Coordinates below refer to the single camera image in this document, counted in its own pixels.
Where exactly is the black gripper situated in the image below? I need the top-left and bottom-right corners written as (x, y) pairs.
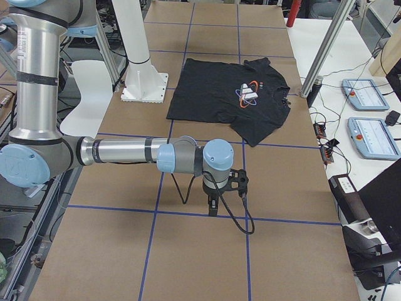
top-left (202, 183), bottom-right (229, 216)

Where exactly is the black printed t-shirt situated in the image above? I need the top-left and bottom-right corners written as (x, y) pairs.
top-left (167, 57), bottom-right (291, 147)

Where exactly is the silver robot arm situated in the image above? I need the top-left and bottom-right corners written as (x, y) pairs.
top-left (1, 1), bottom-right (234, 216)

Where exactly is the brown paper table cover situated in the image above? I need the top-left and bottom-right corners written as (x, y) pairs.
top-left (30, 1), bottom-right (359, 300)

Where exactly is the lower orange connector board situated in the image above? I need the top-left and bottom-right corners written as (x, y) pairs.
top-left (319, 139), bottom-right (339, 165)

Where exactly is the orange connector board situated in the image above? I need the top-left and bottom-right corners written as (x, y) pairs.
top-left (319, 139), bottom-right (339, 165)
top-left (313, 123), bottom-right (326, 139)

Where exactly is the upper orange connector board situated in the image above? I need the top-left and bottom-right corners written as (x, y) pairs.
top-left (313, 123), bottom-right (326, 139)

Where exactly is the black water bottle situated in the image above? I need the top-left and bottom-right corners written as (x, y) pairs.
top-left (306, 75), bottom-right (323, 108)

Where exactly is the white plastic chair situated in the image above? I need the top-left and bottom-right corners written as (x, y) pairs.
top-left (60, 60), bottom-right (113, 138)

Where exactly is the black monitor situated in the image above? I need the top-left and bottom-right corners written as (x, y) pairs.
top-left (359, 159), bottom-right (400, 250)

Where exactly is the lower blue teach pendant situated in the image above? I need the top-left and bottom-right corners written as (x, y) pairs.
top-left (347, 117), bottom-right (400, 161)

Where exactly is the blue teach pendant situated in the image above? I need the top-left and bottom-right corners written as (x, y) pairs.
top-left (347, 117), bottom-right (400, 161)
top-left (341, 78), bottom-right (390, 112)

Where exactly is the upper blue teach pendant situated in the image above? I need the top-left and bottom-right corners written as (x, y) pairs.
top-left (341, 78), bottom-right (390, 112)

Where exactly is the black computer mouse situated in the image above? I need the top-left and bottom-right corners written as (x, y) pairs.
top-left (385, 110), bottom-right (400, 126)

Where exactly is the red cylinder bottle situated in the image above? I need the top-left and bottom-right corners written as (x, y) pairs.
top-left (286, 0), bottom-right (302, 28)

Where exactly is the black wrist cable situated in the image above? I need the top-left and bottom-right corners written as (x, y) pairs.
top-left (170, 171), bottom-right (255, 235)

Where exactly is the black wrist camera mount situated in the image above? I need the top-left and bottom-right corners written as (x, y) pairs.
top-left (225, 169), bottom-right (249, 198)

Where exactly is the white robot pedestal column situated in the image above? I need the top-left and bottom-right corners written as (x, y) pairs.
top-left (112, 0), bottom-right (169, 103)

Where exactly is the aluminium frame post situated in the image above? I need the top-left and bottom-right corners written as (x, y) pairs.
top-left (300, 0), bottom-right (355, 98)

